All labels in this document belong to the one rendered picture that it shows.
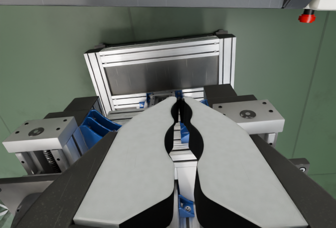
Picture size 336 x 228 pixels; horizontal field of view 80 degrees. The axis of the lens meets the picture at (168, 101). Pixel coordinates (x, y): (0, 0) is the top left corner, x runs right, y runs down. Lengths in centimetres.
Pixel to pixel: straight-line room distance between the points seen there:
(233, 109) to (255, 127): 6
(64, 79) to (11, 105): 53
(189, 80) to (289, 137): 108
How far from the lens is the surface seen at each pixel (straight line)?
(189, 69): 122
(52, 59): 163
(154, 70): 122
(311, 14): 63
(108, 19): 141
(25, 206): 60
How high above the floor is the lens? 135
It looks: 61 degrees down
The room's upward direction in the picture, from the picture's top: 178 degrees counter-clockwise
